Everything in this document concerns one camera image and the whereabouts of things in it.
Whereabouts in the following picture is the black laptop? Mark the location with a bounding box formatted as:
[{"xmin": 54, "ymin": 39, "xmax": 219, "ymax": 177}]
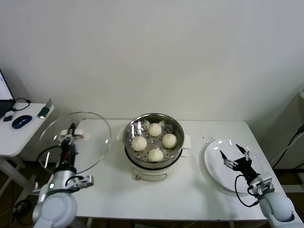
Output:
[{"xmin": 0, "ymin": 68, "xmax": 15, "ymax": 118}]

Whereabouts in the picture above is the white furniture base bar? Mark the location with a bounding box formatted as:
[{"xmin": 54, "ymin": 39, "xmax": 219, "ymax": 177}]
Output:
[{"xmin": 282, "ymin": 184, "xmax": 304, "ymax": 193}]

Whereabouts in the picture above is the blue computer mouse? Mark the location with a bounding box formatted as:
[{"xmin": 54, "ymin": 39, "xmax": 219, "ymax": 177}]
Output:
[{"xmin": 11, "ymin": 114, "xmax": 33, "ymax": 130}]

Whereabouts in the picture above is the white round plate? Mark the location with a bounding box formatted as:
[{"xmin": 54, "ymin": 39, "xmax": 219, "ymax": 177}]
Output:
[{"xmin": 203, "ymin": 139, "xmax": 264, "ymax": 192}]

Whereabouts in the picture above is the small green grey device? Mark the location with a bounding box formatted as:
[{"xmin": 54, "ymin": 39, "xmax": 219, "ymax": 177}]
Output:
[{"xmin": 37, "ymin": 98, "xmax": 54, "ymax": 119}]

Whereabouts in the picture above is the thin black looped cable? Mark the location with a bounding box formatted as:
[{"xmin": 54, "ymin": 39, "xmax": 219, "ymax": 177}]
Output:
[{"xmin": 11, "ymin": 98, "xmax": 31, "ymax": 112}]

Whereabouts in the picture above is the white wall cable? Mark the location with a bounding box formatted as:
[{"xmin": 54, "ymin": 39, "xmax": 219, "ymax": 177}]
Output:
[{"xmin": 273, "ymin": 135, "xmax": 304, "ymax": 161}]

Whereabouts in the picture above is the white steamed baozi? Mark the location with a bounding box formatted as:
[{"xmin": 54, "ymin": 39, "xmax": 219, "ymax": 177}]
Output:
[
  {"xmin": 147, "ymin": 123, "xmax": 162, "ymax": 138},
  {"xmin": 148, "ymin": 148, "xmax": 164, "ymax": 162},
  {"xmin": 161, "ymin": 133, "xmax": 178, "ymax": 150},
  {"xmin": 131, "ymin": 136, "xmax": 148, "ymax": 152}
]

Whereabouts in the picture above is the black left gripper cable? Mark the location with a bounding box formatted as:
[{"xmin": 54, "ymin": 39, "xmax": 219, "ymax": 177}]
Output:
[{"xmin": 38, "ymin": 144, "xmax": 65, "ymax": 171}]

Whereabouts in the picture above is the white electric pot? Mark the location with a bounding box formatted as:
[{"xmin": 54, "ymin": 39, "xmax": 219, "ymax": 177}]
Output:
[{"xmin": 123, "ymin": 147, "xmax": 188, "ymax": 182}]

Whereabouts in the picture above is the black white usb adapter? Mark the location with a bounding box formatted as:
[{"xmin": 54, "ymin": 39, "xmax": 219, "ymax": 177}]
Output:
[{"xmin": 2, "ymin": 111, "xmax": 14, "ymax": 123}]

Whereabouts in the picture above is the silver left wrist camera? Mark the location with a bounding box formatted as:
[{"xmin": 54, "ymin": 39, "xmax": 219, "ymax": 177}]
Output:
[{"xmin": 67, "ymin": 174, "xmax": 95, "ymax": 192}]

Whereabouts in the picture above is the glass pot lid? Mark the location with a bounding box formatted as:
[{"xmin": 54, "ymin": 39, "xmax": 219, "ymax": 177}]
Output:
[{"xmin": 39, "ymin": 111, "xmax": 112, "ymax": 175}]

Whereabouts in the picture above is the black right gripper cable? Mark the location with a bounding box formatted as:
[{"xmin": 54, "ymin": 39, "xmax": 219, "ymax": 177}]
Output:
[{"xmin": 234, "ymin": 174, "xmax": 259, "ymax": 207}]

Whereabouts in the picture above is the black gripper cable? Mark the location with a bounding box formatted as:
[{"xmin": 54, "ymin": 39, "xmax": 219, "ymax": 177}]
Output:
[
  {"xmin": 234, "ymin": 174, "xmax": 259, "ymax": 207},
  {"xmin": 38, "ymin": 144, "xmax": 65, "ymax": 171}
]

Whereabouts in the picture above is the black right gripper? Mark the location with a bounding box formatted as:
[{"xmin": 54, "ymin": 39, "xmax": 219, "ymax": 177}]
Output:
[{"xmin": 219, "ymin": 143, "xmax": 259, "ymax": 185}]

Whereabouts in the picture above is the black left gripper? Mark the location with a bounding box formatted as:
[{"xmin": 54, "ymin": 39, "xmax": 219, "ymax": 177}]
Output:
[{"xmin": 60, "ymin": 123, "xmax": 79, "ymax": 171}]

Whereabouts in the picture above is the floor cable bundle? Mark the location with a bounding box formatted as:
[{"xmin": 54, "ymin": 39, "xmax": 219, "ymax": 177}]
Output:
[{"xmin": 11, "ymin": 200, "xmax": 31, "ymax": 225}]

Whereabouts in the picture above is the black wall power cable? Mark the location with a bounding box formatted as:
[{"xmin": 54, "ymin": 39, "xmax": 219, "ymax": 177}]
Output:
[{"xmin": 272, "ymin": 123, "xmax": 304, "ymax": 168}]

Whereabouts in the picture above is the steel steamer basket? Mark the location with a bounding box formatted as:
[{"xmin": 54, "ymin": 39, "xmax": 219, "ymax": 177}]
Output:
[{"xmin": 115, "ymin": 113, "xmax": 192, "ymax": 164}]

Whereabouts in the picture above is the white side table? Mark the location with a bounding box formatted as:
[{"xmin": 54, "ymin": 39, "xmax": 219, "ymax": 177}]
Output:
[{"xmin": 0, "ymin": 103, "xmax": 55, "ymax": 207}]

